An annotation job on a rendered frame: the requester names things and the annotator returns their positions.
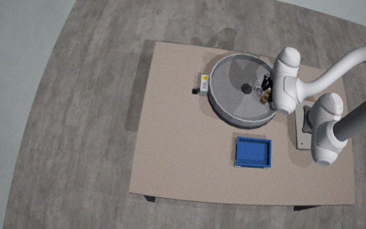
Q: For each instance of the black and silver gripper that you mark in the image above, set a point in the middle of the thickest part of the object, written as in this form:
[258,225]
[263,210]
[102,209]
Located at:
[264,87]

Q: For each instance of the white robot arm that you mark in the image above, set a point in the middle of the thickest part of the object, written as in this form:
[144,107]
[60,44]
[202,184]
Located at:
[328,135]

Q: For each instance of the blue shallow tray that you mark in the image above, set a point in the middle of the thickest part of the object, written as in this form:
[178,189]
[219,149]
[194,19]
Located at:
[253,153]

